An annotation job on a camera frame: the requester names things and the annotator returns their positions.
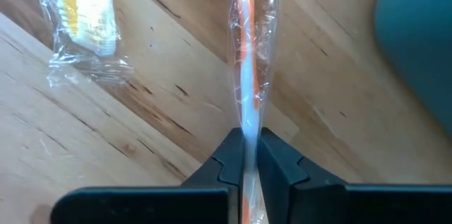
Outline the orange toothbrush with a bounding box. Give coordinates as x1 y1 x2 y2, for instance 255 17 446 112
227 0 280 224

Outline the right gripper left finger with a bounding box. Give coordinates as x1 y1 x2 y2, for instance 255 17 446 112
180 127 246 224

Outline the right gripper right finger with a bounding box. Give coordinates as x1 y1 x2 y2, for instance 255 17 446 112
256 126 350 224

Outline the dark green plastic basket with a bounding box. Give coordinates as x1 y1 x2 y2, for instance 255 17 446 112
374 0 452 133

